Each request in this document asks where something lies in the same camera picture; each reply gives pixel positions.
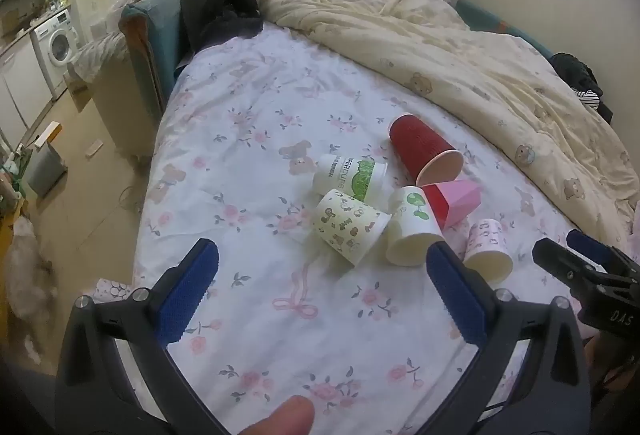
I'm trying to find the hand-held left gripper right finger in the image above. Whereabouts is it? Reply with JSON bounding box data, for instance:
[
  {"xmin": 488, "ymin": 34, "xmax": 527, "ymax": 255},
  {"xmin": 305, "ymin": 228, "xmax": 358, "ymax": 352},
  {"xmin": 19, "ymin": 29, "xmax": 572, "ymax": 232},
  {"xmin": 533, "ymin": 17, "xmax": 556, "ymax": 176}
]
[{"xmin": 425, "ymin": 239, "xmax": 586, "ymax": 435}]

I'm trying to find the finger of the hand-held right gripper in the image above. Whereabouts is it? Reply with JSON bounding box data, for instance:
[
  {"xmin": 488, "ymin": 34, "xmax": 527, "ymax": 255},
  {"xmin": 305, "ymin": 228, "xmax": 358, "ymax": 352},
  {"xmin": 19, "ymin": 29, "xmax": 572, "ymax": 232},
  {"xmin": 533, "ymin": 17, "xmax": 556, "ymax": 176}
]
[
  {"xmin": 566, "ymin": 229, "xmax": 637, "ymax": 272},
  {"xmin": 531, "ymin": 237, "xmax": 601, "ymax": 298}
]

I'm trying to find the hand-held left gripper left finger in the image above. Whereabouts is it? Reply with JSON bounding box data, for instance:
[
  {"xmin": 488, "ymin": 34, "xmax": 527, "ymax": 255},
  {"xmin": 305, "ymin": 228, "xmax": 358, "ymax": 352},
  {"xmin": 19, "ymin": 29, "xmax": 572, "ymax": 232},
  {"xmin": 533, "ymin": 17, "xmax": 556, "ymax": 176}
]
[{"xmin": 54, "ymin": 238, "xmax": 236, "ymax": 435}]

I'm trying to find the small pink print paper cup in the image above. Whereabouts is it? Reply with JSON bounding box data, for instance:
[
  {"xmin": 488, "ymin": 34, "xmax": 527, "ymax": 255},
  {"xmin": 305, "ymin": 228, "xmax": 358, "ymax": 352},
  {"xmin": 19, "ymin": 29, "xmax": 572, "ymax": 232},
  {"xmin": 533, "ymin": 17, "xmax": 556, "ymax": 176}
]
[{"xmin": 462, "ymin": 218, "xmax": 515, "ymax": 281}]

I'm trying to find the white cup with cherry print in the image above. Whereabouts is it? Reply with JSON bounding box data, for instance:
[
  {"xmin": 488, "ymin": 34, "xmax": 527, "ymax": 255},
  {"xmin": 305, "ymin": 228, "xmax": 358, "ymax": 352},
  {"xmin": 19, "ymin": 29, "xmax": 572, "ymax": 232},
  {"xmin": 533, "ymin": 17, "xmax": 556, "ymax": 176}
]
[{"xmin": 386, "ymin": 186, "xmax": 447, "ymax": 267}]

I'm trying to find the pink and red paper cup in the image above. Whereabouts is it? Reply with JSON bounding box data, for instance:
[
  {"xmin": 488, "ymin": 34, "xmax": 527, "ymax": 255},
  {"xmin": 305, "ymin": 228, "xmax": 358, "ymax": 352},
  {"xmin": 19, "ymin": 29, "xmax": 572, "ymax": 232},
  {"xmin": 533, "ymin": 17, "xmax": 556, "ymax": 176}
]
[{"xmin": 422, "ymin": 180, "xmax": 481, "ymax": 230}]

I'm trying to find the cream bear print paper cup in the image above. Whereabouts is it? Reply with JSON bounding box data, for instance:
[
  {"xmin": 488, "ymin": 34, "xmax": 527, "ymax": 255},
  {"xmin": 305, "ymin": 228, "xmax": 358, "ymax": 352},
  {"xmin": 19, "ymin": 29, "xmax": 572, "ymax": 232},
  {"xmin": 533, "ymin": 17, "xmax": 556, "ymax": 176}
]
[{"xmin": 311, "ymin": 188, "xmax": 392, "ymax": 269}]

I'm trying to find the red ribbed paper cup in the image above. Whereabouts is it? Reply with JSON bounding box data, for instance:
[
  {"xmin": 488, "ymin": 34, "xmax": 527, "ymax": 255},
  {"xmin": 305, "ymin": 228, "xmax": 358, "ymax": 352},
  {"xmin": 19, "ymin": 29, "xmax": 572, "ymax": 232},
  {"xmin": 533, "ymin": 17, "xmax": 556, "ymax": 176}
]
[{"xmin": 389, "ymin": 113, "xmax": 465, "ymax": 186}]

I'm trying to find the white cup with green label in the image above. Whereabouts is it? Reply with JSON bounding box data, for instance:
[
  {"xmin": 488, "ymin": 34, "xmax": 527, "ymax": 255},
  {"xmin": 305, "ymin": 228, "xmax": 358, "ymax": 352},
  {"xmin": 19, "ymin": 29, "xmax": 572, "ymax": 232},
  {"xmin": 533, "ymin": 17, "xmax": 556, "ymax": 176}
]
[{"xmin": 313, "ymin": 154, "xmax": 389, "ymax": 204}]

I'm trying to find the person's left hand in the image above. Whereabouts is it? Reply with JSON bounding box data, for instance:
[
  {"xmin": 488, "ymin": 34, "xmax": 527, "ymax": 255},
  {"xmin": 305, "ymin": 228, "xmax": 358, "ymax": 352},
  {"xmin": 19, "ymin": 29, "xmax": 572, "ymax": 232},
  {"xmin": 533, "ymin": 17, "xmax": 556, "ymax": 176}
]
[{"xmin": 235, "ymin": 395, "xmax": 316, "ymax": 435}]

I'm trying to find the striped cloth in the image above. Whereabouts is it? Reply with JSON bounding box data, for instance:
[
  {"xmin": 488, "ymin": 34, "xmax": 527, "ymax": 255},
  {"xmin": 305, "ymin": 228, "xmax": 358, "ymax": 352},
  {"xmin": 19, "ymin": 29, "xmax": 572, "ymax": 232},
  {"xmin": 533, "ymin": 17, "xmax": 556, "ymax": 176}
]
[{"xmin": 575, "ymin": 89, "xmax": 601, "ymax": 112}]

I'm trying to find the clear plastic bag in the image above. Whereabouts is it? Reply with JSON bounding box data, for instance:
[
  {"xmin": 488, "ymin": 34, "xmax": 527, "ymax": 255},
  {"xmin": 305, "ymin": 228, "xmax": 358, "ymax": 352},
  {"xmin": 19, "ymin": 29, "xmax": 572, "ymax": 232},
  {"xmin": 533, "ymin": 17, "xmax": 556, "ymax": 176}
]
[{"xmin": 0, "ymin": 214, "xmax": 57, "ymax": 332}]

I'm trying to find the black garment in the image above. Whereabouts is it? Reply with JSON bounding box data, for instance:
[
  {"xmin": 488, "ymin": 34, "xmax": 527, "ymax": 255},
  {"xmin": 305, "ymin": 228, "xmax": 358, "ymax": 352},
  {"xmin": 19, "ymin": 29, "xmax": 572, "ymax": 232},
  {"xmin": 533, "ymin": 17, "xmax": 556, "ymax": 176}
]
[{"xmin": 550, "ymin": 52, "xmax": 614, "ymax": 124}]

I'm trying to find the grey trash bin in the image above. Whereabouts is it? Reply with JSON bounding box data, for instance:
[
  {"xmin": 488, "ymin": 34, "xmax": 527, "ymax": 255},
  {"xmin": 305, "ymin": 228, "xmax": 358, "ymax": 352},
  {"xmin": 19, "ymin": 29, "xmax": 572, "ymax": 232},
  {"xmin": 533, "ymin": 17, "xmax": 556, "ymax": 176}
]
[{"xmin": 24, "ymin": 142, "xmax": 68, "ymax": 196}]

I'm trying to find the cardboard box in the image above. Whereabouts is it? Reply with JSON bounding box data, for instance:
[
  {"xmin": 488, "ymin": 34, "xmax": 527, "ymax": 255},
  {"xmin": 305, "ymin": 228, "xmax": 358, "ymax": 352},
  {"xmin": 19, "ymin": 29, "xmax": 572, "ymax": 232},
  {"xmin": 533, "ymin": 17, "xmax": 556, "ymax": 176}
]
[{"xmin": 34, "ymin": 121, "xmax": 64, "ymax": 150}]

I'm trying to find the cream bear print quilt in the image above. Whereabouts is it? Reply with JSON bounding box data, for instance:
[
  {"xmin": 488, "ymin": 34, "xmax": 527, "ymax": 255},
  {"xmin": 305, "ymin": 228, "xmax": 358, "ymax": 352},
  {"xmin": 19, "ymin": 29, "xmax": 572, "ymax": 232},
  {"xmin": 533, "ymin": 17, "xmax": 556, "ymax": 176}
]
[{"xmin": 260, "ymin": 0, "xmax": 640, "ymax": 237}]

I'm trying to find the dotted cloth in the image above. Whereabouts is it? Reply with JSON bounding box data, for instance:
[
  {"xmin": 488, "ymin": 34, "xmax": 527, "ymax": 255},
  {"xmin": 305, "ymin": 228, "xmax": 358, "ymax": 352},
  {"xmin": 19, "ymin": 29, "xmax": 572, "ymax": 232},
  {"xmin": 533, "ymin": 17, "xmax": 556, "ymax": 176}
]
[{"xmin": 74, "ymin": 35, "xmax": 132, "ymax": 84}]

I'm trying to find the teal bed headboard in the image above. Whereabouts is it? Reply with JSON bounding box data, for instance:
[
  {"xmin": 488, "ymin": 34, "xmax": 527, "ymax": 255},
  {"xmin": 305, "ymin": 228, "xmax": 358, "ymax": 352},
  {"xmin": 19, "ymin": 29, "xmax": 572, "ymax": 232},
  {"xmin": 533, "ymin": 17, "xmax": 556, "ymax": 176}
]
[{"xmin": 119, "ymin": 0, "xmax": 190, "ymax": 156}]

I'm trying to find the white cabinet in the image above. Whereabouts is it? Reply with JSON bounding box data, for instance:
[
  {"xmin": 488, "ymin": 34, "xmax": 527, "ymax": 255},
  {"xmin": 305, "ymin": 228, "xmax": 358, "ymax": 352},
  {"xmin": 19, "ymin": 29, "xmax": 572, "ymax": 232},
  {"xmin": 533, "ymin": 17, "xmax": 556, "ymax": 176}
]
[{"xmin": 0, "ymin": 35, "xmax": 52, "ymax": 152}]

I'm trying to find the white washing machine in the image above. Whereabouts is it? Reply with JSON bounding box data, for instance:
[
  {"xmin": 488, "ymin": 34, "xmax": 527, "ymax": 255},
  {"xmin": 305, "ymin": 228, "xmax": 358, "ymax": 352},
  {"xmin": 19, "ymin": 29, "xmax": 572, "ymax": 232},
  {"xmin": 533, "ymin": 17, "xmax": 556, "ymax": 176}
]
[{"xmin": 31, "ymin": 10, "xmax": 84, "ymax": 88}]

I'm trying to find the dark clothing pile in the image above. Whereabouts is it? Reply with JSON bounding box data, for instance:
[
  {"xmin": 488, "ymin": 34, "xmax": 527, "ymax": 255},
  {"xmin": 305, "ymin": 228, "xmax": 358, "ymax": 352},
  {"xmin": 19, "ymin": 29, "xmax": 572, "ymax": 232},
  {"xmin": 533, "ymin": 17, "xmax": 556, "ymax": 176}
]
[{"xmin": 169, "ymin": 0, "xmax": 267, "ymax": 66}]

